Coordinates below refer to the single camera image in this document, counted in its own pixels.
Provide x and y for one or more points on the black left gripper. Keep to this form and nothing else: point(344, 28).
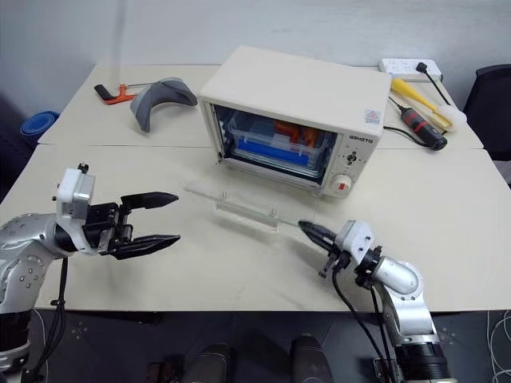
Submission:
point(104, 225)

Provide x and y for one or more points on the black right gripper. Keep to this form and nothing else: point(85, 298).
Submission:
point(334, 261)

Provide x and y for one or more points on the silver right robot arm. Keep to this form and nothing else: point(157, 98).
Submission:
point(399, 275)

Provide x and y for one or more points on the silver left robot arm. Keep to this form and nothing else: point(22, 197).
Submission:
point(20, 239)

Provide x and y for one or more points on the round oven timer knob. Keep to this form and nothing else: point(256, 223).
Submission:
point(342, 185)

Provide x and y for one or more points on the clear glass oven door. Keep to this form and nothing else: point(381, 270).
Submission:
point(247, 211)

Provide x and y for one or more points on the small oven selector knob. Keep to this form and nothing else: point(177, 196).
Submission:
point(351, 158)

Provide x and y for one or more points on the clear container with blue lid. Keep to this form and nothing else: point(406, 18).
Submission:
point(267, 153)

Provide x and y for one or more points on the orange food pieces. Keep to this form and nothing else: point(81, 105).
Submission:
point(293, 131)

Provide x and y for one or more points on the cream toaster oven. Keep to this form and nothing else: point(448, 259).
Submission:
point(295, 84)

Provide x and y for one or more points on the grey curved plastic shell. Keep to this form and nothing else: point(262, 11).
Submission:
point(153, 97)

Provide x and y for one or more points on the orange and black hacksaw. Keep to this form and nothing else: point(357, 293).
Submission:
point(117, 95)

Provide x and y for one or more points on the black and red electric screwdriver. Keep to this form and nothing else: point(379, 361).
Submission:
point(419, 127)

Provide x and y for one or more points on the blue rolled mat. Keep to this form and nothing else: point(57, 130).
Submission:
point(38, 125)

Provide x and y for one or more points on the yellow plastic cone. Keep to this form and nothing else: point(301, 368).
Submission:
point(409, 92)

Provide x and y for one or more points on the white power strip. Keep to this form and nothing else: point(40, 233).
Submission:
point(403, 65)

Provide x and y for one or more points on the black office chair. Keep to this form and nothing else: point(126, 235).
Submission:
point(489, 107)

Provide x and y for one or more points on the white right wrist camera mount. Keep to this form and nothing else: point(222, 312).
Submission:
point(355, 239)

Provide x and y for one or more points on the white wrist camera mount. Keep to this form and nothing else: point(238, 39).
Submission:
point(74, 191)
point(355, 239)

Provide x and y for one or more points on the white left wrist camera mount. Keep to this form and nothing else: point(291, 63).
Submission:
point(74, 191)

